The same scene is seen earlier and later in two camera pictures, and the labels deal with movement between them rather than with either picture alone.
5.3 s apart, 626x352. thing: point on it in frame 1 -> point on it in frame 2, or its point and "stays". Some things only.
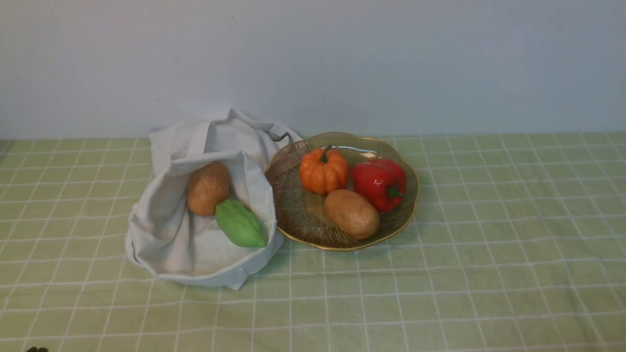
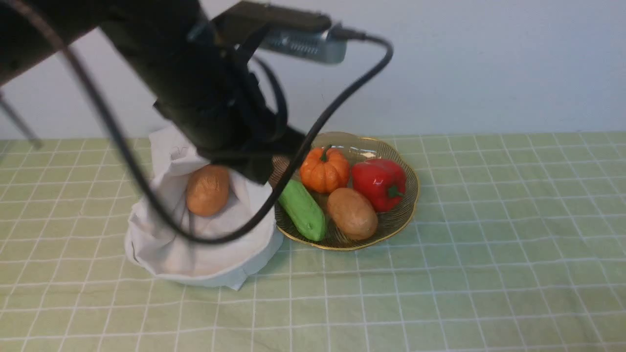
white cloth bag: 165,237 stays
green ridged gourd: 240,225 -> 302,210
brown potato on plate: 351,214 stays
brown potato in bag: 208,185 stays
